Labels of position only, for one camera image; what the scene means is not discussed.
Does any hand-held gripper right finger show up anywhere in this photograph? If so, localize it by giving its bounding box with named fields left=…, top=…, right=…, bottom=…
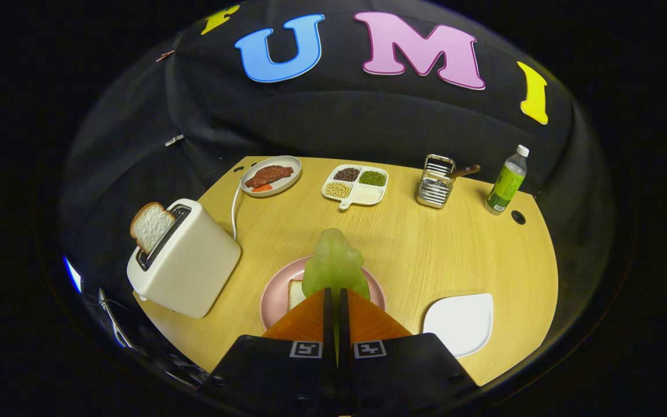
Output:
left=338, top=288, right=479, bottom=415

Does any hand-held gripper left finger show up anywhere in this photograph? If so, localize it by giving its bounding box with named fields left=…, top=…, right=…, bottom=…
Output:
left=197, top=288, right=337, bottom=415

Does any green lettuce leaf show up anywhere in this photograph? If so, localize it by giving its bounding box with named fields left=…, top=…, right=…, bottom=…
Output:
left=302, top=228, right=371, bottom=365

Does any toasted bread slice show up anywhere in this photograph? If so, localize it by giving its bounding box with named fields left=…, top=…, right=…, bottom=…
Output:
left=130, top=202, right=177, bottom=254

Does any pink round plate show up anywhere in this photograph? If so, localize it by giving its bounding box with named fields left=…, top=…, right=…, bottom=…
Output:
left=260, top=255, right=387, bottom=331

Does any white leaf-shaped plate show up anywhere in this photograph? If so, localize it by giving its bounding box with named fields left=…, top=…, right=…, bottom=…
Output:
left=423, top=292, right=494, bottom=359

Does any square white bread slice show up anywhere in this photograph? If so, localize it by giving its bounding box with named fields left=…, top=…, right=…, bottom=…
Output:
left=287, top=279, right=309, bottom=311

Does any white toaster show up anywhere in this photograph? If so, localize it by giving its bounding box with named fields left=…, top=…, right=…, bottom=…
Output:
left=127, top=199, right=242, bottom=319

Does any white divided dish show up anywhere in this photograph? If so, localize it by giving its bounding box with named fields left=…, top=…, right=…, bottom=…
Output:
left=321, top=164, right=389, bottom=210

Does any grey round plate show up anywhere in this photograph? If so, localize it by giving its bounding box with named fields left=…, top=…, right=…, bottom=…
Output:
left=240, top=155, right=302, bottom=198

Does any brown steak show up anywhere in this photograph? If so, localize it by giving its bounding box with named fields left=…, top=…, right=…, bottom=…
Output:
left=244, top=165, right=294, bottom=188

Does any green label bottle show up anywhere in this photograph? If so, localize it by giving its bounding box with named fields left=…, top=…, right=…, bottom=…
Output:
left=485, top=145, right=530, bottom=215

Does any computer monitor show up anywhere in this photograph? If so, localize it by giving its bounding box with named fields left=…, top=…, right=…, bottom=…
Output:
left=63, top=255, right=83, bottom=294

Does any black backdrop cloth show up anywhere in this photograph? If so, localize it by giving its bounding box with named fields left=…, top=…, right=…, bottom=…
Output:
left=58, top=0, right=606, bottom=302

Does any white toaster cable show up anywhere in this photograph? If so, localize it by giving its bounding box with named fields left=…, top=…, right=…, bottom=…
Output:
left=231, top=181, right=245, bottom=241

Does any metal wire holder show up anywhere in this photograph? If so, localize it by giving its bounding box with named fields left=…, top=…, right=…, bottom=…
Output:
left=416, top=154, right=456, bottom=209

